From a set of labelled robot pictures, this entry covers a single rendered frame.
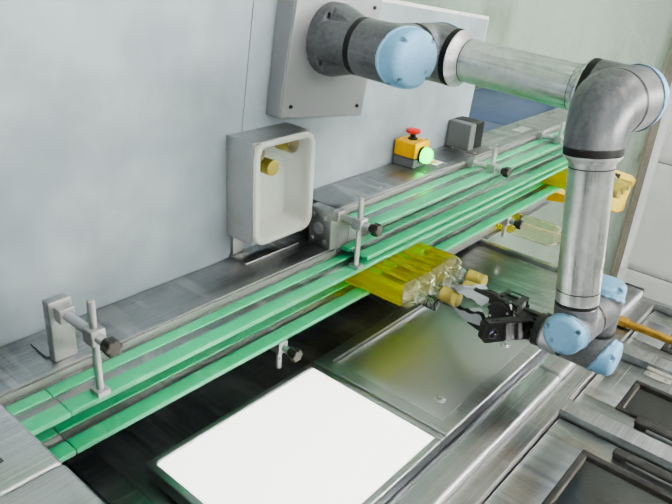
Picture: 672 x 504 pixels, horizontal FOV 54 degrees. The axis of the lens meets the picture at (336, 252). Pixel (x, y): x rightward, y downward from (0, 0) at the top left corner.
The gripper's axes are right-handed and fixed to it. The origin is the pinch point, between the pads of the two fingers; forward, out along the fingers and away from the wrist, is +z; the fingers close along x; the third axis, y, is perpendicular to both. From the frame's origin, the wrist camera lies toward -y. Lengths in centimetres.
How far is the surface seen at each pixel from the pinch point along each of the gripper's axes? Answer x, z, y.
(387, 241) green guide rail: 6.4, 20.8, 1.2
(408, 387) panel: -13.2, -2.5, -19.3
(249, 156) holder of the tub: 30, 34, -33
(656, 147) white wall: -79, 103, 588
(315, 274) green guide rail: 3.3, 24.2, -20.5
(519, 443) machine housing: -15.4, -26.5, -15.5
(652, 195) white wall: -128, 94, 591
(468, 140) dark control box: 21, 32, 55
